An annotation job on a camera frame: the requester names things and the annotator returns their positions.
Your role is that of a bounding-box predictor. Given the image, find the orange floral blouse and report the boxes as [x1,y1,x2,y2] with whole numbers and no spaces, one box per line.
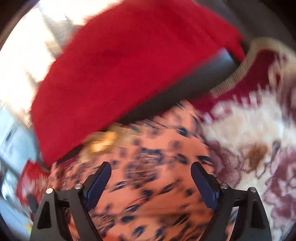
[48,101,227,240]

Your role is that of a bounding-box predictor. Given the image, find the red egg roll box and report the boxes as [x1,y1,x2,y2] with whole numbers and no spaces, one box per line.
[15,159,49,206]

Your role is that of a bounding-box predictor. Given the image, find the floral plush blanket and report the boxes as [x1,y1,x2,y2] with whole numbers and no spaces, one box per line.
[191,38,295,240]

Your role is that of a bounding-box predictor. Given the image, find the red fleece blanket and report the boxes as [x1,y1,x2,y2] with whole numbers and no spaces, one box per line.
[31,1,244,165]

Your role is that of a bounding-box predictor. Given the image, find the black leather sofa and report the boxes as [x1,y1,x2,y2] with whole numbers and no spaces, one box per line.
[112,1,295,124]

